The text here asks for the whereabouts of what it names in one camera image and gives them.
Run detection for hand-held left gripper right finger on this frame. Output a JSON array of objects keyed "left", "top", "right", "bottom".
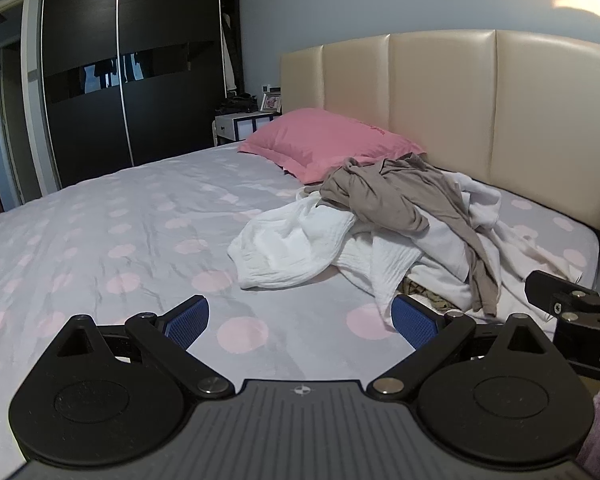
[{"left": 366, "top": 294, "right": 556, "bottom": 401}]

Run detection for off-white garment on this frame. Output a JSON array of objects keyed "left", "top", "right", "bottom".
[{"left": 405, "top": 170, "right": 586, "bottom": 323}]

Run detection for dark sliding door wardrobe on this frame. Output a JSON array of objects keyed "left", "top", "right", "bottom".
[{"left": 40, "top": 0, "right": 241, "bottom": 190}]

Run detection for white crinkled garment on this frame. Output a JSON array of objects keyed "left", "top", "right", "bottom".
[{"left": 227, "top": 191, "right": 423, "bottom": 311}]

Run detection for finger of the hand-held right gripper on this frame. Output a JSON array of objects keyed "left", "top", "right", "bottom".
[{"left": 525, "top": 270, "right": 600, "bottom": 319}]

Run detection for pink pillow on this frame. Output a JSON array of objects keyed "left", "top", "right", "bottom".
[{"left": 237, "top": 108, "right": 427, "bottom": 185}]

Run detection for white nightstand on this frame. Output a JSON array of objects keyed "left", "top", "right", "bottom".
[{"left": 213, "top": 112, "right": 282, "bottom": 147}]

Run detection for black items on nightstand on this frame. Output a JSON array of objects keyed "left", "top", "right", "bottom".
[{"left": 219, "top": 92, "right": 259, "bottom": 115}]

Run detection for cream padded headboard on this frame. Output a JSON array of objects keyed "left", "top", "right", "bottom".
[{"left": 280, "top": 29, "right": 600, "bottom": 233}]

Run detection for brown patterned cloth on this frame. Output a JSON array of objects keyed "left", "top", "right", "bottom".
[{"left": 402, "top": 280, "right": 463, "bottom": 312}]

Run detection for hanging clothes in closet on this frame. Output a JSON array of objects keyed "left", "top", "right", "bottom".
[{"left": 220, "top": 10, "right": 238, "bottom": 96}]

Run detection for taupe shirt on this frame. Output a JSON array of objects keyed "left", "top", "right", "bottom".
[{"left": 304, "top": 152, "right": 502, "bottom": 317}]

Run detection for white door frame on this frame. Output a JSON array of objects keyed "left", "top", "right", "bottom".
[{"left": 0, "top": 0, "right": 61, "bottom": 206}]

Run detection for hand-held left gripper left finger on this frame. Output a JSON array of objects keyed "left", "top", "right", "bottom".
[{"left": 55, "top": 295, "right": 233, "bottom": 400}]

